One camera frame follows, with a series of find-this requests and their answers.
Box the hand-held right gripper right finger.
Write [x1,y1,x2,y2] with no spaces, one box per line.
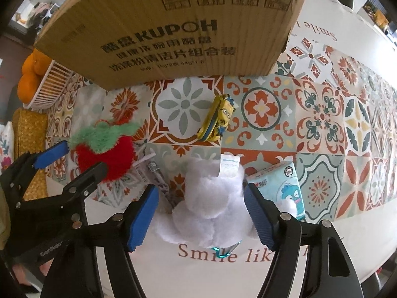
[243,184,364,298]

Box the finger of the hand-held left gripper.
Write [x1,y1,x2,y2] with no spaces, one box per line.
[0,140,71,193]
[15,161,108,224]

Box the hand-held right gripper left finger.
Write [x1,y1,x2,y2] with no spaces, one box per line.
[40,184,160,298]

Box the red strawberry plush toy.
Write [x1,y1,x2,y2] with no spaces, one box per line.
[69,121,141,183]

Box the light blue tissue packet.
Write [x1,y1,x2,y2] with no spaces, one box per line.
[246,161,307,222]

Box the white fluffy plush toy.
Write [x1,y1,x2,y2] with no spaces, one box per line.
[161,153,258,246]

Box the brown cardboard box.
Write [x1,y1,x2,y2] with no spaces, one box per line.
[33,0,315,91]

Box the yellow woven mat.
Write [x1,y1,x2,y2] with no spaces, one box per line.
[12,109,48,201]

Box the white floral cloth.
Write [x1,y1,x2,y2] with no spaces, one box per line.
[0,121,14,171]

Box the silver printed packet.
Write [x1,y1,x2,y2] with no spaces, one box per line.
[136,158,177,208]

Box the teal metal carabiner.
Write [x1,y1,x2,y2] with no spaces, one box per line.
[209,240,242,257]

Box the white plastic stick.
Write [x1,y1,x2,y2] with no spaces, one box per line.
[133,153,156,165]

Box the white slotted plastic basket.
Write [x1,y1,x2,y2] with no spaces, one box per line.
[23,60,75,110]

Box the pile of oranges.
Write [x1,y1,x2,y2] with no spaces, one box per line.
[17,50,52,104]

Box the patterned tablecloth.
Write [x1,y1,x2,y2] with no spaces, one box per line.
[46,0,397,298]

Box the yellow cartoon figure toy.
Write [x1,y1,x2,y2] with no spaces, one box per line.
[197,95,238,142]

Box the white shoe rack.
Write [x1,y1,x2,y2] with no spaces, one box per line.
[12,1,61,32]

